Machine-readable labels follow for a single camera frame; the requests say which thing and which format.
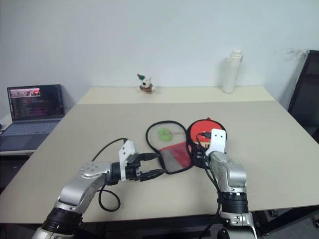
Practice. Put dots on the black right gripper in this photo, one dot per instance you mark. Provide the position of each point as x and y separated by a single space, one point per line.
200 157

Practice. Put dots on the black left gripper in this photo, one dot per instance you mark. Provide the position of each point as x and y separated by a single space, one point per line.
133 171

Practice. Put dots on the red table tennis paddle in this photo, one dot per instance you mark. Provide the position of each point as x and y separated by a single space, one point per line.
199 128

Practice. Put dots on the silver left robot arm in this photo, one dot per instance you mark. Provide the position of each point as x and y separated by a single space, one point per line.
74 189

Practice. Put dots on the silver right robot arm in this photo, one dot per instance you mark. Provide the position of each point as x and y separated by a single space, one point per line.
231 174

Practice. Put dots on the green round object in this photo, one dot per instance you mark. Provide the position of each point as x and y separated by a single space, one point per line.
164 135

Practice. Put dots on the white plush dog toy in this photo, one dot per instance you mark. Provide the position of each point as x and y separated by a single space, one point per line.
146 84

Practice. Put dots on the white water bottle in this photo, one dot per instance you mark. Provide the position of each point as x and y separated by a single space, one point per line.
230 74

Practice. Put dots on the black office chair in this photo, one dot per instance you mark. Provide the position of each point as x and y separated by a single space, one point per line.
307 94

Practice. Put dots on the grey open laptop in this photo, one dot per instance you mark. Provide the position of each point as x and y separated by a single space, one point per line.
35 104

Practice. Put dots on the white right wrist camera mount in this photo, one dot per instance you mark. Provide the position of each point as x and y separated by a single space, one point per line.
217 140

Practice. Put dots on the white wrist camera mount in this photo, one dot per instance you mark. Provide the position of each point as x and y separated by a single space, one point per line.
217 140
125 149

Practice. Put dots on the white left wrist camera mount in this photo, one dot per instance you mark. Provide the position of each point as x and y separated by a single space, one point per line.
125 149

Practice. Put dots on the black table frame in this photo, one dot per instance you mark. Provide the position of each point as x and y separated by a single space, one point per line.
286 219

